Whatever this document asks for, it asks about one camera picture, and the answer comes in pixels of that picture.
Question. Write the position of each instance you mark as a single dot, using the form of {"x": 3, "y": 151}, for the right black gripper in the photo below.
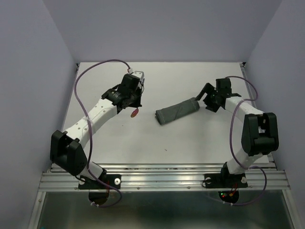
{"x": 208, "y": 89}

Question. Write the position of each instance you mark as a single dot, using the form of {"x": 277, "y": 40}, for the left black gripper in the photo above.
{"x": 137, "y": 103}

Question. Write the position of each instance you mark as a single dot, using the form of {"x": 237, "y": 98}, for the iridescent rainbow spoon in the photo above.
{"x": 134, "y": 113}

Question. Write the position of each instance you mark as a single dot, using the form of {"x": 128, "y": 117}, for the dark grey cloth napkin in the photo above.
{"x": 177, "y": 111}

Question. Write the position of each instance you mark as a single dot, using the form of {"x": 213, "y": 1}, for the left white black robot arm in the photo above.
{"x": 67, "y": 147}

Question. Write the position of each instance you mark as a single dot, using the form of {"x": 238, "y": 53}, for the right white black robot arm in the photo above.
{"x": 260, "y": 130}

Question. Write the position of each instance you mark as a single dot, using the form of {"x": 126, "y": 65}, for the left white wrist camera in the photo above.
{"x": 140, "y": 75}

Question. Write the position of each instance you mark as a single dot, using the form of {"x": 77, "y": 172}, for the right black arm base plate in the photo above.
{"x": 219, "y": 181}

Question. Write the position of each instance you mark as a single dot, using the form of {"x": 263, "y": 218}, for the aluminium front rail frame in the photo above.
{"x": 158, "y": 177}

